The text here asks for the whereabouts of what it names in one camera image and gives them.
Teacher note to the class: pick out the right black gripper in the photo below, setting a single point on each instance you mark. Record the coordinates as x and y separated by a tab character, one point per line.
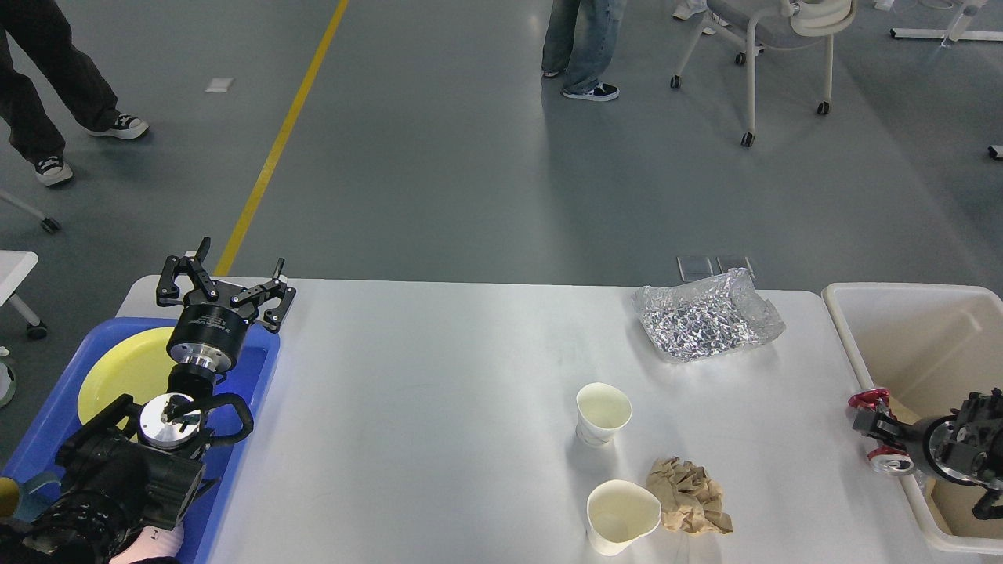
897	438

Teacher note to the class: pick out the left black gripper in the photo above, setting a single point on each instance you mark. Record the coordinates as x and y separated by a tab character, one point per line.
208	329

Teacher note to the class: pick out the red wrapper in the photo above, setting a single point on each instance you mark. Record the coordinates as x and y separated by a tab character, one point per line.
892	467

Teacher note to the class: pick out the yellow plastic plate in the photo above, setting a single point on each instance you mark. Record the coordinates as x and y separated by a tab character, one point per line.
138	366

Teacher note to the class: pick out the brown paper bag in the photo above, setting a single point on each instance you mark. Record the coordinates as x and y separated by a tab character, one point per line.
972	507

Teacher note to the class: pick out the aluminium foil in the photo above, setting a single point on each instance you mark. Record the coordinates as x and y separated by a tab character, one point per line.
710	317

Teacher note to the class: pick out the pink mug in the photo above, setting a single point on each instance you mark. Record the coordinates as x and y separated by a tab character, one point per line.
152	543

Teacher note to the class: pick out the dark teal mug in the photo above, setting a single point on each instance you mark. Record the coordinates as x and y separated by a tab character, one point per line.
25	501

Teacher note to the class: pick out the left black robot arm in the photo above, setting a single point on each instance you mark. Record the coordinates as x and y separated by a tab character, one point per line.
142	464

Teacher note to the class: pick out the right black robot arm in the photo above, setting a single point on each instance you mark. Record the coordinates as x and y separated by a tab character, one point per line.
963	447

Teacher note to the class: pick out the blue plastic tray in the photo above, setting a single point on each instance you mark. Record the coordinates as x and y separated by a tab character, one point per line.
58	419

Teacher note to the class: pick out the white plastic bin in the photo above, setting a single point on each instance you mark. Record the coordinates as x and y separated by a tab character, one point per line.
930	345

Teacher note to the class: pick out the white side table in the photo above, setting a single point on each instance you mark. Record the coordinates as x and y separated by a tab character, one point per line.
15	266

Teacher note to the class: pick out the crumpled brown paper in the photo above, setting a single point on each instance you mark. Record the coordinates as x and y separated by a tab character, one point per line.
691	501

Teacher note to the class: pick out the grey floor plates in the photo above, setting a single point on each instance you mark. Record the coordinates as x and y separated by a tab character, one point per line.
698	267

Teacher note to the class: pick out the lower white paper cup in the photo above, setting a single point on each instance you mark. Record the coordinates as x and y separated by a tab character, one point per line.
618	513

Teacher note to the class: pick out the white paper cup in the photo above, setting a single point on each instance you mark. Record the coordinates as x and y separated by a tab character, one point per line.
602	411
618	513

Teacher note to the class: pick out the upper white paper cup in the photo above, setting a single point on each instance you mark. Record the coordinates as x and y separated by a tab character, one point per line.
602	411

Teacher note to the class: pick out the person in dark trousers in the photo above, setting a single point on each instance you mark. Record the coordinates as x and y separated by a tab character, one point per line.
43	33

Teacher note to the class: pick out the white wheeled chair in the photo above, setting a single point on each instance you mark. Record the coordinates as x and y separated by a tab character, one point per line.
757	26

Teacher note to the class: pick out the person in blue jeans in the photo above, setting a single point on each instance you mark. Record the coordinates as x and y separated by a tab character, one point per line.
579	45

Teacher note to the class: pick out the white table frame base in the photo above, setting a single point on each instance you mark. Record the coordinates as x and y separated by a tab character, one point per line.
958	29

